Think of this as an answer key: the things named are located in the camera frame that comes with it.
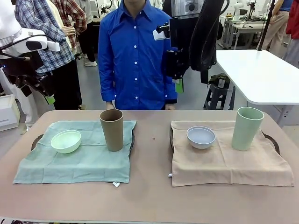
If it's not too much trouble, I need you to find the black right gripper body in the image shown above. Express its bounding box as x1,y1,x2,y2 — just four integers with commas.
165,49,187,80

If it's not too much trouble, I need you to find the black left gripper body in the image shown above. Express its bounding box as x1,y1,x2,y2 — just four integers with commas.
22,69,57,98

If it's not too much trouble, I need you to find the mint green bowl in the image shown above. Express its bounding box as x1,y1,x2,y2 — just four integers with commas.
50,130,82,154

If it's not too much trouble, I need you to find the pale blue bowl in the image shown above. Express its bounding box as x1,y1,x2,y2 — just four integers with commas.
186,126,216,149

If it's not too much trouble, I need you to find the teal cloth mat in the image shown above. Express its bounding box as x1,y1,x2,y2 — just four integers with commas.
13,120,137,187

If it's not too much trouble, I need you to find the tall brown cup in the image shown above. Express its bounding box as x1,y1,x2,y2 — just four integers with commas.
99,109,124,152

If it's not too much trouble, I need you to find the tall pale green cup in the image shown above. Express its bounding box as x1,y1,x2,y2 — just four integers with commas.
231,106,265,151

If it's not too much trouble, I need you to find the beige cloth mat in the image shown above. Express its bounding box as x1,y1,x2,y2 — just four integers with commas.
170,120,295,188

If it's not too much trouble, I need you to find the person's right forearm blue sleeve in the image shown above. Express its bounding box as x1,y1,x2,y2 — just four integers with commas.
99,58,117,103

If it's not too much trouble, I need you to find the dark brown serving tray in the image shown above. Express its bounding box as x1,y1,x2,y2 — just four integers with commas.
31,126,136,152
170,128,281,156

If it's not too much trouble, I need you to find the bystander in blue plaid shirt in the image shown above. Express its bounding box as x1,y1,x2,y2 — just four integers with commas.
15,0,83,111

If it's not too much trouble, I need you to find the grey step stool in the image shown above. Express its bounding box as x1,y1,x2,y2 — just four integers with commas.
203,83,235,110

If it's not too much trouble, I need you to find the dark green cloth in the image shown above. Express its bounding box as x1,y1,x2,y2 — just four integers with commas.
207,73,231,88

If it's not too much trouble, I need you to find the person in blue shirt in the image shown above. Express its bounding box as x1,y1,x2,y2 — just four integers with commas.
98,0,178,111

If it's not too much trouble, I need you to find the bystander in white sneakers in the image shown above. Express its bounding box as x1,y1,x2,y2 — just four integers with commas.
78,0,100,68

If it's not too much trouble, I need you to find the grey workbench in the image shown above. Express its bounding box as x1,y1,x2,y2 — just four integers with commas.
221,15,269,50

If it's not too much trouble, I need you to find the bystander in red plaid shirt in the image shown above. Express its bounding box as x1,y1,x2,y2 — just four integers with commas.
46,0,87,56

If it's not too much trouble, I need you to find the white table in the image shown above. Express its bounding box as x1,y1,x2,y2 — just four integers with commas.
209,49,299,128

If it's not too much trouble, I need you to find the black stand pole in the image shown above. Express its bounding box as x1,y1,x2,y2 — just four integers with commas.
256,0,276,51

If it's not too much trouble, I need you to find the bystander in beige trousers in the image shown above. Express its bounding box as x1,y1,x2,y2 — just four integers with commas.
260,0,294,52

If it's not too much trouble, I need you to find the bystander in red top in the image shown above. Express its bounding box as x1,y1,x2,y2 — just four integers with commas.
282,0,299,68

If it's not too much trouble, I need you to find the black wrist mount block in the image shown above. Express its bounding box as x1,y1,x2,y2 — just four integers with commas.
170,17,199,47

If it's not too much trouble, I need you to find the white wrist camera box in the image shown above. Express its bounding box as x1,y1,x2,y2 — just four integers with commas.
153,23,171,42

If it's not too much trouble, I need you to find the black cable sleeve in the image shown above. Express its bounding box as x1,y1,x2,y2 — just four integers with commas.
189,0,224,84

